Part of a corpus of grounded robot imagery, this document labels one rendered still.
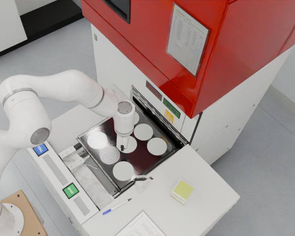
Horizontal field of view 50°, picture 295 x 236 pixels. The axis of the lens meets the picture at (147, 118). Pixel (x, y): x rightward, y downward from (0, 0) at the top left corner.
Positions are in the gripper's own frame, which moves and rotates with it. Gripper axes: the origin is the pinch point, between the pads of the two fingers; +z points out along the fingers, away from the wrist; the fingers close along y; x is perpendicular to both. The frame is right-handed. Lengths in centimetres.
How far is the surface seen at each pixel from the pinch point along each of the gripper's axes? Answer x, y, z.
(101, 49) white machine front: -22, -57, -1
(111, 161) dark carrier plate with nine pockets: -5.5, 4.5, 10.0
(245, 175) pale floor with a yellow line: 92, -39, 99
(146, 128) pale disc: 9.5, -17.0, 9.9
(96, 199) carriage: -8.9, 23.8, 11.9
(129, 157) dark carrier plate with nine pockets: 2.8, 1.3, 9.9
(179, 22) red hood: 16, -15, -63
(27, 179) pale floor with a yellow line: -76, -11, 100
